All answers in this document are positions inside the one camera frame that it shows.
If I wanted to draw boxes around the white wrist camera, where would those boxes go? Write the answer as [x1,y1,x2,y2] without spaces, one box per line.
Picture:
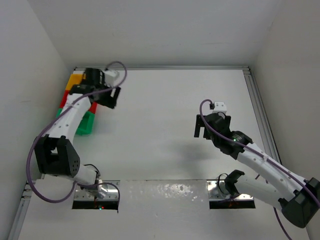
[103,69,120,86]
[209,101,227,114]

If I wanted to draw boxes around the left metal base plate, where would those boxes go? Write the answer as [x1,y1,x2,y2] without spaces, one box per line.
[74,179,120,201]

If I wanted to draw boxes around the metal base plate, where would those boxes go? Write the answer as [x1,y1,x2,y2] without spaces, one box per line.
[207,179,254,202]
[74,179,120,201]

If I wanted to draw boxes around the yellow plastic bin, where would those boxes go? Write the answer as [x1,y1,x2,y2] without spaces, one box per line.
[65,73,83,91]

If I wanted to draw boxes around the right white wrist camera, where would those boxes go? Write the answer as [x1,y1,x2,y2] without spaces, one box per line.
[209,101,227,114]

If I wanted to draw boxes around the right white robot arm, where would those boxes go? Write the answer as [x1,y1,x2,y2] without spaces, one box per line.
[194,112,320,228]

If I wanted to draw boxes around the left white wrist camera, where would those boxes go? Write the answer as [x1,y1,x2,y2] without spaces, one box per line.
[103,69,120,86]

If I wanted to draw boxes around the green plastic bin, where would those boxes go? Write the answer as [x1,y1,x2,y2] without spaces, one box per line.
[50,107,95,139]

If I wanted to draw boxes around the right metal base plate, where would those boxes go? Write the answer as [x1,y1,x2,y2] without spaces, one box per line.
[207,179,254,202]

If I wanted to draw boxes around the red plastic bin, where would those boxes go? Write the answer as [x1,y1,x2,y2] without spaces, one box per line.
[59,90,98,115]

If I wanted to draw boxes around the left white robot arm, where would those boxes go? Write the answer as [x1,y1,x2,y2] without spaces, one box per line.
[34,68,121,185]

